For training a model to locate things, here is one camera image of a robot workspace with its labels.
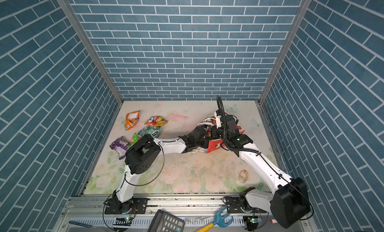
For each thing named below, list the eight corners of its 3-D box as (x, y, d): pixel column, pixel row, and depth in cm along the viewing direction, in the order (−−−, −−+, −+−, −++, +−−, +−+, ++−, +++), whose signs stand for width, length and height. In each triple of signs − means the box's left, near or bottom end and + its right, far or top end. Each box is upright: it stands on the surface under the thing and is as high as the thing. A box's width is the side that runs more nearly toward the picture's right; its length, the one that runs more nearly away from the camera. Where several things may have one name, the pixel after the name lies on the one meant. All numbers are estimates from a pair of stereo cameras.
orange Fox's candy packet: (147, 126, 107) (145, 122, 102) (155, 118, 112) (153, 113, 108) (159, 132, 104) (158, 127, 100) (166, 123, 109) (165, 118, 105)
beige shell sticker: (237, 180, 84) (238, 179, 82) (240, 169, 89) (241, 168, 87) (245, 184, 83) (246, 183, 81) (248, 172, 87) (249, 171, 85)
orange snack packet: (124, 130, 105) (121, 125, 101) (130, 114, 114) (128, 110, 110) (136, 130, 105) (133, 125, 101) (141, 114, 114) (139, 110, 110)
